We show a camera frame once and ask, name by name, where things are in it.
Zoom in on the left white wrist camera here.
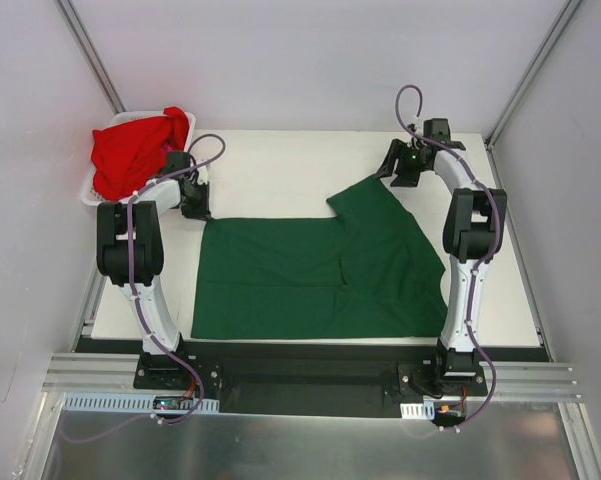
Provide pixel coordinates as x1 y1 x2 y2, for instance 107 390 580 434
195 166 209 185

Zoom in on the left slotted cable duct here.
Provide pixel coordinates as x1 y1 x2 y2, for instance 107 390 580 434
64 393 197 416

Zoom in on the left aluminium frame post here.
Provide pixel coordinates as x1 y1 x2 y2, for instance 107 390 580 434
54 0 126 114

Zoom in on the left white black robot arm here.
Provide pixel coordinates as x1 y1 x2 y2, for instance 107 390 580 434
96 151 212 389

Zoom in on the right aluminium frame post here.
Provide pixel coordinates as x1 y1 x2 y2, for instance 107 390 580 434
485 0 585 151

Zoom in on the slotted cable duct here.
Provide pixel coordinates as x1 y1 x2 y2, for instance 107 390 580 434
64 393 197 416
400 401 435 421

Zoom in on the aluminium frame post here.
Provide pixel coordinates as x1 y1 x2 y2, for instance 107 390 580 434
485 0 585 151
54 0 126 114

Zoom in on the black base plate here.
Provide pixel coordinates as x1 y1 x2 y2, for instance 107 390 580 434
76 338 549 418

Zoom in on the green t shirt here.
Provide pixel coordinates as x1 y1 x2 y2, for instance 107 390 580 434
192 177 447 340

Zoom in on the right slotted cable duct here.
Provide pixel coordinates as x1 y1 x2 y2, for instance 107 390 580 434
400 401 435 421

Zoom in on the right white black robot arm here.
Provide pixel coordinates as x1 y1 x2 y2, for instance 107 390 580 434
376 118 507 398

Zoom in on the red t shirt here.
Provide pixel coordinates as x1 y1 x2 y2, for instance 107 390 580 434
90 105 191 202

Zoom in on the aluminium rail beam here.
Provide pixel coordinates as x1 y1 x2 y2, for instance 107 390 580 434
42 352 585 403

